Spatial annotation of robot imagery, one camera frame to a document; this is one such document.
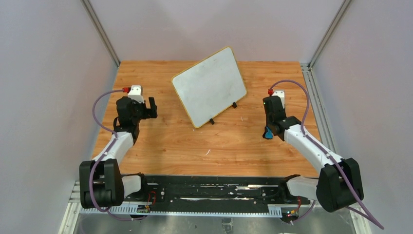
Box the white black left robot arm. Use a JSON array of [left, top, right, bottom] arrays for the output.
[[79, 97, 157, 210]]

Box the aluminium front rail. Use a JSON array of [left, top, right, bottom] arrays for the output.
[[59, 175, 371, 234]]

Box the aluminium frame post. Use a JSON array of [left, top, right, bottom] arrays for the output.
[[80, 0, 121, 67], [308, 0, 353, 70]]

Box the yellow-framed whiteboard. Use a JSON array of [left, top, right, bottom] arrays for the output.
[[171, 46, 247, 128]]

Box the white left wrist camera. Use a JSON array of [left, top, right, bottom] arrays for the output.
[[122, 85, 145, 104]]

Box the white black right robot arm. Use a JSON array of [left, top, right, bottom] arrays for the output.
[[263, 95, 364, 213]]

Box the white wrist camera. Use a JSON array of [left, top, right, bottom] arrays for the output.
[[122, 85, 145, 104], [268, 89, 285, 108]]

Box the aluminium frame post right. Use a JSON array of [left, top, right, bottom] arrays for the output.
[[308, 0, 353, 70]]

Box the blue whiteboard eraser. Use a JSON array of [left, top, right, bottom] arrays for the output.
[[263, 126, 273, 139]]

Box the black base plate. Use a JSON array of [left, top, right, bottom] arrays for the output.
[[118, 175, 310, 214]]

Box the aluminium frame post left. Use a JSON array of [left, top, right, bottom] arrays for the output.
[[80, 0, 121, 67]]

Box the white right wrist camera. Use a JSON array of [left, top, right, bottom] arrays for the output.
[[268, 89, 285, 108]]

